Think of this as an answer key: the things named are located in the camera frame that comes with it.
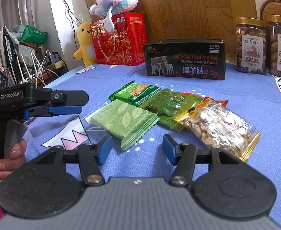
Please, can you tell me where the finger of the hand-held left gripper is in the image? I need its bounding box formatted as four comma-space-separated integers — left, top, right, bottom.
24, 89, 89, 120

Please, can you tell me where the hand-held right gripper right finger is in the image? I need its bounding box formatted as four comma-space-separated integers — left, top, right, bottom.
162, 134, 245, 187

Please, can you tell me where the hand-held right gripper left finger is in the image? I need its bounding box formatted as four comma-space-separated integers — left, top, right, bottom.
35, 135, 113, 186

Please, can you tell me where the light green leaf-print packet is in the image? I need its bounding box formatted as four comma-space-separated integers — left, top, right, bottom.
85, 99, 159, 150

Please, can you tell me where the green translucent packet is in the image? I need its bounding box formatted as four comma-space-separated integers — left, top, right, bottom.
140, 89, 211, 131

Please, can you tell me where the yellow-edged nut packet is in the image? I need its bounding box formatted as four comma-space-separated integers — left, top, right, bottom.
174, 99, 261, 163

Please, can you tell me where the dark green labelled packet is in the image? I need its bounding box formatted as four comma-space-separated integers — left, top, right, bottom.
108, 83, 162, 107

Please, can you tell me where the red snack packet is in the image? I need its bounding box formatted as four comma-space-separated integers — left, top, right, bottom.
181, 92, 228, 106

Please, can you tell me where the black tin box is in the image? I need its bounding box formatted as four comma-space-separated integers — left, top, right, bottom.
143, 39, 226, 81

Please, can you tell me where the person's left hand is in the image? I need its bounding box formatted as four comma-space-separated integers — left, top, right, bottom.
0, 139, 27, 185

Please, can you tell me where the wooden box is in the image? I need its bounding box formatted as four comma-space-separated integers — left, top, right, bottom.
46, 61, 68, 77

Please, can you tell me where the black charger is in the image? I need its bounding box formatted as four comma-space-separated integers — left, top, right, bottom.
48, 51, 60, 64

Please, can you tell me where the white router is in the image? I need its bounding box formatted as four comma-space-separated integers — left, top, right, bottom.
18, 50, 46, 84

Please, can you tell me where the black upright appliance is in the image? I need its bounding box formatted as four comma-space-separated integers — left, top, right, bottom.
0, 26, 20, 85

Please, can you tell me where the yellow duck plush toy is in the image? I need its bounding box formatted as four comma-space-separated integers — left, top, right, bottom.
73, 21, 98, 67

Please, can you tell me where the green bag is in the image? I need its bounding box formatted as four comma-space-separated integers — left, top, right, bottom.
18, 25, 48, 45

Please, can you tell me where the red gift box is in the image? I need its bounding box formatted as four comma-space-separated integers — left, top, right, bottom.
90, 12, 147, 66

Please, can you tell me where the grey curtain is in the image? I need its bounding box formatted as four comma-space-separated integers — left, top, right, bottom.
0, 0, 35, 60

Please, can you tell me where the blue printed bedsheet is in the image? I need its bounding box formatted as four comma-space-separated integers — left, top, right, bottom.
26, 62, 281, 230

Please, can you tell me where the cashew nut jar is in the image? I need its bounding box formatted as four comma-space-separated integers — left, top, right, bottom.
236, 17, 267, 75

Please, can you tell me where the wooden board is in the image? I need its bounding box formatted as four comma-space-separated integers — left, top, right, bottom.
83, 0, 258, 65

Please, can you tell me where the brown padded board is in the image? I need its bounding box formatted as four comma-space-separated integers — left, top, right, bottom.
260, 0, 281, 21

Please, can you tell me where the black wall cable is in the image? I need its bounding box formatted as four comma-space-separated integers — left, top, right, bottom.
55, 0, 80, 44

